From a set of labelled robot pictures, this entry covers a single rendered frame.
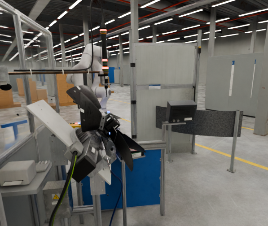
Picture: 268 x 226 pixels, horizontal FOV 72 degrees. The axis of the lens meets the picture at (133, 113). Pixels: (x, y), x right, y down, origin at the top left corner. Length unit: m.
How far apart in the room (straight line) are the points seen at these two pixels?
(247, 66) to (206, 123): 4.38
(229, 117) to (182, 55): 1.25
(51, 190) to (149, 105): 2.31
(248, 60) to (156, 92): 4.44
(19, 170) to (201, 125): 2.45
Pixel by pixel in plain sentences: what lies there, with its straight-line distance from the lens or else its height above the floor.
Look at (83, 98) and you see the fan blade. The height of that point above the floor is 1.40.
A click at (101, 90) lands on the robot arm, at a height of 1.36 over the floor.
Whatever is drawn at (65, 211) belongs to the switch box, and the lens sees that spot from 1.41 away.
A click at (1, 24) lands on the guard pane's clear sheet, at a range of 1.72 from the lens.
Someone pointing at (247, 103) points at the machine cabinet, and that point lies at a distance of 7.17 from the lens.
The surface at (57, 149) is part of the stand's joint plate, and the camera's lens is 1.29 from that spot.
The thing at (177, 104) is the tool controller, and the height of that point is 1.23.
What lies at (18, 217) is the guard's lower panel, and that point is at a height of 0.47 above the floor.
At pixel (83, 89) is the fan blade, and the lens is 1.37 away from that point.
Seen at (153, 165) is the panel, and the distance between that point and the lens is 1.97.
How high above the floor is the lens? 1.54
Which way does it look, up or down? 13 degrees down
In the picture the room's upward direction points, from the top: 1 degrees counter-clockwise
